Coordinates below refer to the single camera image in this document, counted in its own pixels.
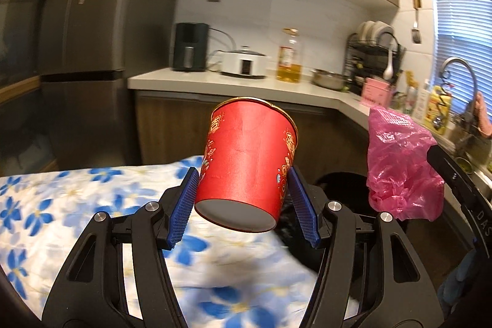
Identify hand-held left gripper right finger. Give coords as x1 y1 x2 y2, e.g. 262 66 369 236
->
288 165 443 328

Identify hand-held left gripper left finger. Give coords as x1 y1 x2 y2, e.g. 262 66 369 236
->
42 167 201 328

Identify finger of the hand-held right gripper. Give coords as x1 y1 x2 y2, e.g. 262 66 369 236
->
426 144 480 207

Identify black round trash bin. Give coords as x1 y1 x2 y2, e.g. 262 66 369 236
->
274 169 387 275

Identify pink plastic bag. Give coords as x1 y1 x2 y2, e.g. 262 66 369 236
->
365 107 445 223

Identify red printed paper cup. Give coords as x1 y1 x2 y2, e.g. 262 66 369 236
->
194 96 299 235

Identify person's right hand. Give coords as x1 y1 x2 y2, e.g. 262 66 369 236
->
438 262 478 310

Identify steel sink strainer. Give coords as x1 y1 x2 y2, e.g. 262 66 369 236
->
455 156 474 174

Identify steel sink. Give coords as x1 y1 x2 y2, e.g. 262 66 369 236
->
434 135 492 180

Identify yellow dish soap bottle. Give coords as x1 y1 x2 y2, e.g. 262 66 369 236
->
424 85 451 135

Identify pink cloth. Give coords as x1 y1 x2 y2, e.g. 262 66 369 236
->
474 91 492 139

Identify white plastic bottle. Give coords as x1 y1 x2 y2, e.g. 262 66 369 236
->
417 80 431 122

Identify silver drink can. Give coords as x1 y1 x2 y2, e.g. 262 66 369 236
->
405 84 418 114

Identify steel kitchen faucet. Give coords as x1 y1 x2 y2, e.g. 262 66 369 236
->
439 57 480 145

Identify kitchen counter with wooden cabinets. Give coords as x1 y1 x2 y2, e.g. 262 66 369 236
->
127 66 492 200

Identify pink utensil holder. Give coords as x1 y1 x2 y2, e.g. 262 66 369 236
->
361 77 393 107

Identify white ladle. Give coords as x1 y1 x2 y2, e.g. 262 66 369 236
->
383 45 395 80

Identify floral white blue blanket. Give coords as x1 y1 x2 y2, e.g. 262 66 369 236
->
0 155 370 328

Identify steel bowl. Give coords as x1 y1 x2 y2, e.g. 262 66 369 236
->
310 68 347 90

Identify window blinds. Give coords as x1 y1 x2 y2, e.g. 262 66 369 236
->
434 0 492 104

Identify hanging slotted spatula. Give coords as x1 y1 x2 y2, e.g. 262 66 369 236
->
411 0 423 45

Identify black dish rack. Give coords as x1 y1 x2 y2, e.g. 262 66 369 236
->
343 31 405 99

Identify cooking oil bottle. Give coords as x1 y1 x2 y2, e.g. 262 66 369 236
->
276 28 304 84

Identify white plate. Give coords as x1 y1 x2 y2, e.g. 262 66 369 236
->
355 21 376 43
373 20 395 43

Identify white electric cooker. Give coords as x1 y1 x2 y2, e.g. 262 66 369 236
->
219 45 269 79

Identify black air fryer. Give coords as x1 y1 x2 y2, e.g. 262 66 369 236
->
171 22 210 73

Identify dark grey refrigerator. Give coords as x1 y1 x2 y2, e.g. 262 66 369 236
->
38 0 182 169

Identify wooden door with glass panels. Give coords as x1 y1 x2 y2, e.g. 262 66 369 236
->
0 0 52 177

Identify black power cable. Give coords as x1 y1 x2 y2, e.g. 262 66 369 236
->
207 29 236 72

